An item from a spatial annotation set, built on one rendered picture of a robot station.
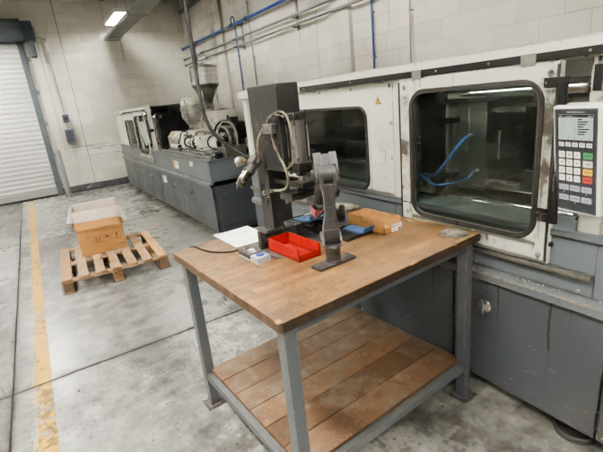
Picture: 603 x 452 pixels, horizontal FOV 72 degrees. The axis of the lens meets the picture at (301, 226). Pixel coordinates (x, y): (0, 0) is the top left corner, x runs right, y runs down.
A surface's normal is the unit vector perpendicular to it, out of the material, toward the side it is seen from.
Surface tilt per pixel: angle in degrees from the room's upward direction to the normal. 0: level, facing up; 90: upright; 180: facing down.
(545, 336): 90
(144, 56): 90
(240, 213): 90
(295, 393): 90
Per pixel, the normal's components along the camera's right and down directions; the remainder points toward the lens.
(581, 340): -0.83, 0.24
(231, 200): 0.54, 0.19
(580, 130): -0.91, 0.31
